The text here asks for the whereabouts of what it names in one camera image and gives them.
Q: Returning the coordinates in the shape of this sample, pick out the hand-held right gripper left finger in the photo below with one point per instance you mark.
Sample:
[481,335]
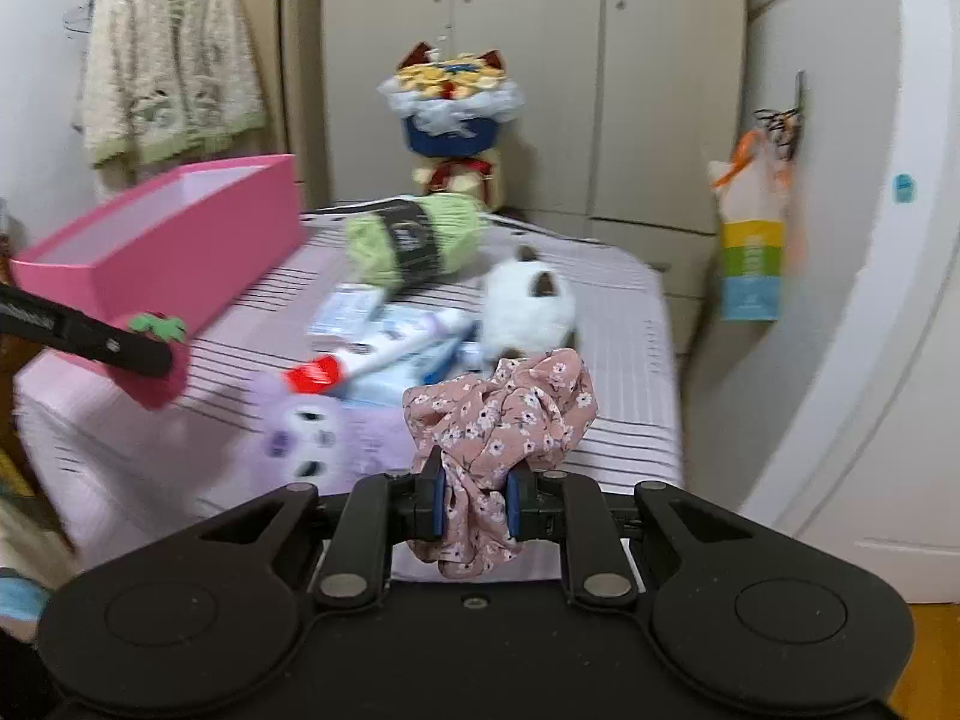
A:
[432,501]

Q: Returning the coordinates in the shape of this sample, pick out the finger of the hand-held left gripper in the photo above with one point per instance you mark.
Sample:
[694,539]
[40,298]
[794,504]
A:
[90,334]

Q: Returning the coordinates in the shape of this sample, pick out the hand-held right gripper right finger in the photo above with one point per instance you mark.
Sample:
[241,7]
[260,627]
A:
[514,504]

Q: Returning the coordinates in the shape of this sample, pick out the pink strawberry plush toy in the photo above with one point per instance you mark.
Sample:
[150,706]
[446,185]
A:
[161,390]

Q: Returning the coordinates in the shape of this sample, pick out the pink floral scrunchie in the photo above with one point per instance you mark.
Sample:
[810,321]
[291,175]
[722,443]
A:
[510,405]

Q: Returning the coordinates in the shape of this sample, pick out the pink cardboard box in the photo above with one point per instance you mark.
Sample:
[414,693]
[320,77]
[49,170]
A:
[187,255]

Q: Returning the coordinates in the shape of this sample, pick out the white plush cat toy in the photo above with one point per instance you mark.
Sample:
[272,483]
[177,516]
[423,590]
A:
[517,315]

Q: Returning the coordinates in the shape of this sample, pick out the purple plush toy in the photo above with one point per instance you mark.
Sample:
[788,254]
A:
[300,435]

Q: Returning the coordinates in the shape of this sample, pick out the white tube with red cap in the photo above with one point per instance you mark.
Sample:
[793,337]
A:
[375,360]

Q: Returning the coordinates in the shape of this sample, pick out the striped purple tablecloth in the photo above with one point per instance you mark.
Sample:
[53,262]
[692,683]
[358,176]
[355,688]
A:
[622,360]

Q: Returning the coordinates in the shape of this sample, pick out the blue white packet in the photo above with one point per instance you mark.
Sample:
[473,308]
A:
[345,311]

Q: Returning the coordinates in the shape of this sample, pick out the green yarn ball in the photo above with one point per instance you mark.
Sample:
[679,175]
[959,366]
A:
[450,229]

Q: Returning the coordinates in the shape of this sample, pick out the cream green fluffy cardigan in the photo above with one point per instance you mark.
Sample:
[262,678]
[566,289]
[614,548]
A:
[172,67]

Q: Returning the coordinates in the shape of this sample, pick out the colourful striped paper bag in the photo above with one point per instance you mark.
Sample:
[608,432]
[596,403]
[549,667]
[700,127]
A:
[750,255]

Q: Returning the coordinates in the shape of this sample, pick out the white door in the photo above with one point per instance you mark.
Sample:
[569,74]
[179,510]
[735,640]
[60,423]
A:
[862,360]

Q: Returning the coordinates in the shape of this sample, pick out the plush flower bouquet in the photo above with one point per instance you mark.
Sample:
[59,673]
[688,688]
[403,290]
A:
[450,112]

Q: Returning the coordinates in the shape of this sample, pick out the beige wardrobe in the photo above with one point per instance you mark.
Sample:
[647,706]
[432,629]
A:
[540,52]

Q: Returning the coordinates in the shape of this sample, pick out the blue door sticker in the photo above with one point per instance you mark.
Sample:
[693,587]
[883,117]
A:
[904,188]

